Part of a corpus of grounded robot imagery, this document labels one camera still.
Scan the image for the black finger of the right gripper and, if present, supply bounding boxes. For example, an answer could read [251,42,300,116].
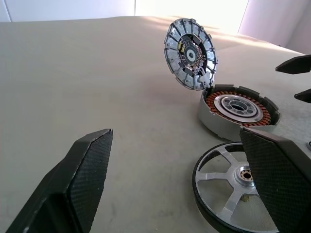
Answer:
[275,54,311,74]
[294,88,311,104]

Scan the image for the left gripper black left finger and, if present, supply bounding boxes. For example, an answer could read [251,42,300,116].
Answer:
[0,128,114,233]

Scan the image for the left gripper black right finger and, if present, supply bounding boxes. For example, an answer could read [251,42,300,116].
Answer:
[239,128,311,233]

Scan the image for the black rimmed silver spoked rotor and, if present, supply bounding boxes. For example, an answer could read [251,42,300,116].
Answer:
[191,142,279,233]

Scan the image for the silver motor housing copper windings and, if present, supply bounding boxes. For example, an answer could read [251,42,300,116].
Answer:
[198,84,281,141]

